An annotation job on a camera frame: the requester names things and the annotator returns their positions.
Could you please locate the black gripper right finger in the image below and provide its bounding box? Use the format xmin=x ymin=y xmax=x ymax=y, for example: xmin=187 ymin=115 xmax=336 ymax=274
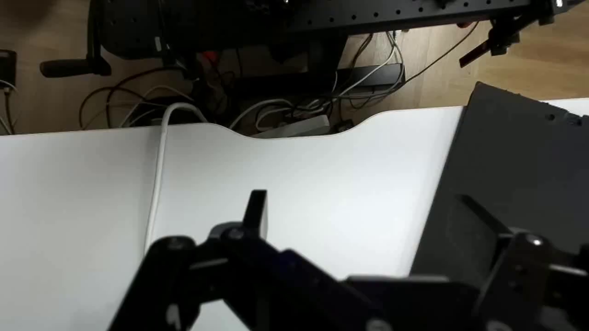
xmin=459 ymin=194 xmax=589 ymax=331

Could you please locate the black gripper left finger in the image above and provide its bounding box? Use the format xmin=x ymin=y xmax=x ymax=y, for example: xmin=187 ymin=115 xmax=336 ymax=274
xmin=109 ymin=188 xmax=384 ymax=331

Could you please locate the black table mat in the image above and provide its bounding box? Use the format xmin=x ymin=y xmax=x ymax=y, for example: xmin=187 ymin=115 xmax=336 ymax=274
xmin=409 ymin=81 xmax=589 ymax=286

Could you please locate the black office chair base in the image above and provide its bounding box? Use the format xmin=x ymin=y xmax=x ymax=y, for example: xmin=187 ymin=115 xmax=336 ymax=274
xmin=39 ymin=0 xmax=199 ymax=81

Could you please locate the white adapter power cable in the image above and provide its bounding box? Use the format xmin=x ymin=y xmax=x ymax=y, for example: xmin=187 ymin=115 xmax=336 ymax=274
xmin=146 ymin=102 xmax=209 ymax=247

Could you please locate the black camera clamp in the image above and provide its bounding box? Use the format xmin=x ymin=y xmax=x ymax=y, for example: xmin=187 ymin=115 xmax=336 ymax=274
xmin=459 ymin=15 xmax=531 ymax=70

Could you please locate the black perforated desk frame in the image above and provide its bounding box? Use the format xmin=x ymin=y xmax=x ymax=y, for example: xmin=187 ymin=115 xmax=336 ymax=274
xmin=245 ymin=0 xmax=586 ymax=76

